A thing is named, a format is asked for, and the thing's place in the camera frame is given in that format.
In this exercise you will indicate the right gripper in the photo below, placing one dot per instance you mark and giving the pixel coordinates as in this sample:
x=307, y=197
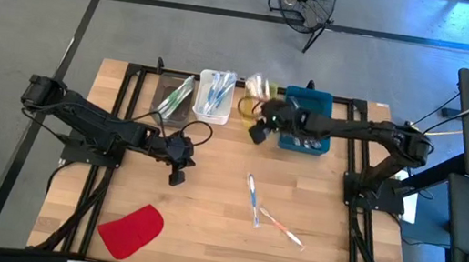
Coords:
x=285, y=116

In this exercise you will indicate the grey transparent plastic bin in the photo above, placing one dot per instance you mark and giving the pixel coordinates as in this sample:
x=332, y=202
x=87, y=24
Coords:
x=159, y=111

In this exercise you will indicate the white plastic bin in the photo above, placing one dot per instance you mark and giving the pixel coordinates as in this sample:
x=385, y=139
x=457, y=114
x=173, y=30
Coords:
x=211, y=116

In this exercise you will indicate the white box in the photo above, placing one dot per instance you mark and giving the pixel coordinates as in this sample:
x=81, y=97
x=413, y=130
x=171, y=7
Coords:
x=409, y=210

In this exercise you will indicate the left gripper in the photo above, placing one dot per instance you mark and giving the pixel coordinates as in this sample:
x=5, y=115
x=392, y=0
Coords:
x=174, y=150

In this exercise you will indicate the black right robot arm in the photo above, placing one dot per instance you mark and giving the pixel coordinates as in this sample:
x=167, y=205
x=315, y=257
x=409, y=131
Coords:
x=363, y=131

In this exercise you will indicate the black desk leg beam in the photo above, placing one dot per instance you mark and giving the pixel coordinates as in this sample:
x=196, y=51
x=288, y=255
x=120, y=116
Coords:
x=440, y=171

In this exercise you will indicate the teal plastic bin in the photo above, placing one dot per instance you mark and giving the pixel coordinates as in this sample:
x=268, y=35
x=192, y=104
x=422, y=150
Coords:
x=313, y=97

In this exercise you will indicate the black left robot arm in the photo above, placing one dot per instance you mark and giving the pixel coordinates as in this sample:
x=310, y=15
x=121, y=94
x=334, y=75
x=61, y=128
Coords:
x=93, y=122

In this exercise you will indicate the red cloth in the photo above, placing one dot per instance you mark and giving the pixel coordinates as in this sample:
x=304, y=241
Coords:
x=130, y=231

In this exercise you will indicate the yellow plastic bin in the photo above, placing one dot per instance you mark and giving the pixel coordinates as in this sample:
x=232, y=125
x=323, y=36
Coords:
x=245, y=121

